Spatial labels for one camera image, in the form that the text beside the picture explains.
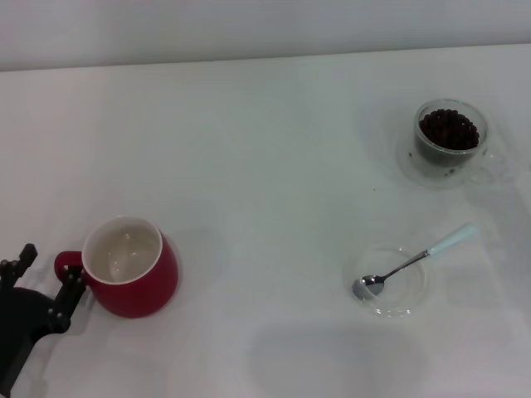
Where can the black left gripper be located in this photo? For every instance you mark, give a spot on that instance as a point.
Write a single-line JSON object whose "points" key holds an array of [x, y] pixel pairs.
{"points": [[22, 319]]}

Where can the red ceramic mug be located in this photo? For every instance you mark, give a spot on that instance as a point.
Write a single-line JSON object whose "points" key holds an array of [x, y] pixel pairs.
{"points": [[139, 292]]}

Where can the coffee beans heap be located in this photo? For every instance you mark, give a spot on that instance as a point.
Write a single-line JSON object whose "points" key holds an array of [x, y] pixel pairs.
{"points": [[448, 130]]}

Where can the small clear glass dish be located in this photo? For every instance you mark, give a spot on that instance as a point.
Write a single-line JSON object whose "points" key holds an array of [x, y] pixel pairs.
{"points": [[408, 292]]}

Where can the clear glass saucer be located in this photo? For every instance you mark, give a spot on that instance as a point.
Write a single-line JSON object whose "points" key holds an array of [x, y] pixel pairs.
{"points": [[408, 168]]}

